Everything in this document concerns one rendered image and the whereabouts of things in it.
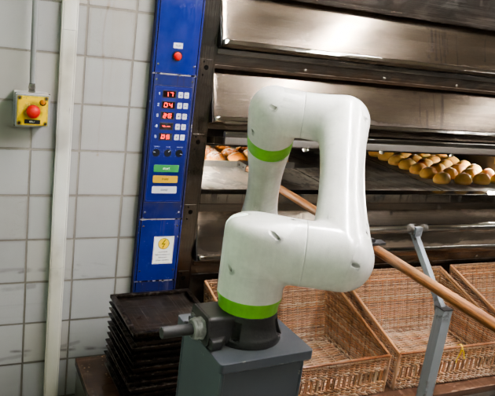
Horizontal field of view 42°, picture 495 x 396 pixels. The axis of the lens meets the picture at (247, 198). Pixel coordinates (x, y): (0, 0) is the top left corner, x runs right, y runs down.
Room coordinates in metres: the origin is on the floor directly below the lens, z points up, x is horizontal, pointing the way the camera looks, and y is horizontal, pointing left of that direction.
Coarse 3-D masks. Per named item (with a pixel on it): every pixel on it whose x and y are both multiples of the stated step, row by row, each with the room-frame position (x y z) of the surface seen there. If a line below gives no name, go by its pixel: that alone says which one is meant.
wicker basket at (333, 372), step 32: (288, 288) 2.37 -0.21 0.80; (288, 320) 2.33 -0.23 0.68; (320, 320) 2.40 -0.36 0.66; (352, 320) 2.26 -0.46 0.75; (320, 352) 2.27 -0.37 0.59; (352, 352) 2.23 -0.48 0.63; (384, 352) 2.07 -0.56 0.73; (320, 384) 2.03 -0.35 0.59; (352, 384) 2.07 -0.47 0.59; (384, 384) 2.05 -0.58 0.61
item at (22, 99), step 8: (16, 96) 1.87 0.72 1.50; (24, 96) 1.88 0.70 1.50; (32, 96) 1.89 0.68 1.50; (40, 96) 1.90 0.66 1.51; (48, 96) 1.91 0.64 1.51; (16, 104) 1.87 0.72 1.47; (24, 104) 1.88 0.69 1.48; (32, 104) 1.89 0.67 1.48; (48, 104) 1.91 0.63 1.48; (16, 112) 1.87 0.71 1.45; (24, 112) 1.88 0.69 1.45; (40, 112) 1.90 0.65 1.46; (48, 112) 1.91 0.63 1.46; (16, 120) 1.87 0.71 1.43; (24, 120) 1.88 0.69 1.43; (32, 120) 1.89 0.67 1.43; (40, 120) 1.90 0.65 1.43; (48, 120) 1.92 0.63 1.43
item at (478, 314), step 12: (288, 192) 2.31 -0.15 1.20; (300, 204) 2.22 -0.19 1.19; (312, 204) 2.18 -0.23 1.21; (384, 252) 1.78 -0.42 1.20; (396, 264) 1.72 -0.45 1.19; (408, 264) 1.70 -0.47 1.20; (408, 276) 1.67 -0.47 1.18; (420, 276) 1.63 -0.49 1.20; (432, 288) 1.58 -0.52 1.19; (444, 288) 1.55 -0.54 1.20; (456, 300) 1.50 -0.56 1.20; (468, 312) 1.46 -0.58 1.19; (480, 312) 1.44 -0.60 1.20; (492, 324) 1.39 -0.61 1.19
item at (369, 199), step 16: (208, 192) 2.25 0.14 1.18; (224, 192) 2.28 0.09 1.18; (240, 192) 2.31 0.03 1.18; (304, 192) 2.44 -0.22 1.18; (368, 192) 2.58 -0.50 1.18; (384, 192) 2.62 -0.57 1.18; (400, 192) 2.66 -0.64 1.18; (416, 192) 2.70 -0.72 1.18; (432, 192) 2.74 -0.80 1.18; (448, 192) 2.78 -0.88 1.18; (464, 192) 2.83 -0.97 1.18; (480, 192) 2.87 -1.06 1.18
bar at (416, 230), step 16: (416, 224) 2.22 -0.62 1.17; (432, 224) 2.25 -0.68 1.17; (448, 224) 2.28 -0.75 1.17; (464, 224) 2.31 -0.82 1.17; (480, 224) 2.35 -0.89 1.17; (416, 240) 2.18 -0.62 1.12; (432, 272) 2.11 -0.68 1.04; (448, 320) 2.01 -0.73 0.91; (432, 336) 2.02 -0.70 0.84; (432, 352) 2.00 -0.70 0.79; (432, 368) 2.00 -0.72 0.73; (432, 384) 2.01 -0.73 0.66
